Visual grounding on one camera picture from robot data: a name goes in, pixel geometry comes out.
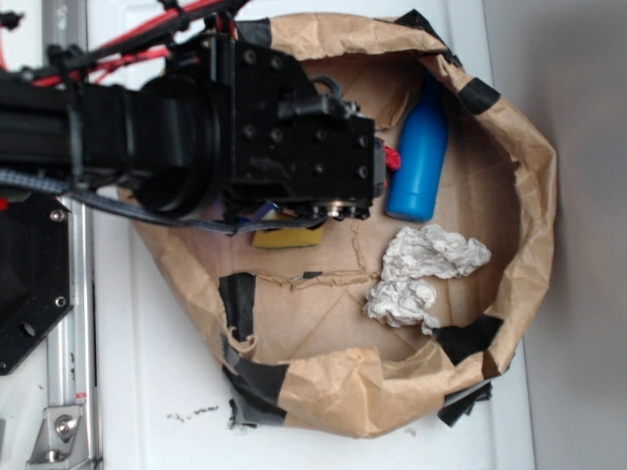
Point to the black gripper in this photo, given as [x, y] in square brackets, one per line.
[261, 131]

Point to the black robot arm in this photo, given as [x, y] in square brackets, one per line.
[89, 136]

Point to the yellow sponge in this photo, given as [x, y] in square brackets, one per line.
[287, 238]

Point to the crumpled red paper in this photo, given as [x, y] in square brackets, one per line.
[393, 159]

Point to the blue plastic bottle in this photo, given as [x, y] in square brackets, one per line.
[423, 145]

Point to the crumpled white paper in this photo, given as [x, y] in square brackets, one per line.
[403, 296]

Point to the brown paper bag tray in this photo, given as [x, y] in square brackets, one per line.
[290, 327]

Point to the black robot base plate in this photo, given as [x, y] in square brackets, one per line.
[35, 275]

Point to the aluminium extrusion rail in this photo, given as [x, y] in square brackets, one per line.
[71, 345]

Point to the metal corner bracket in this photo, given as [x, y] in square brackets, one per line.
[60, 443]

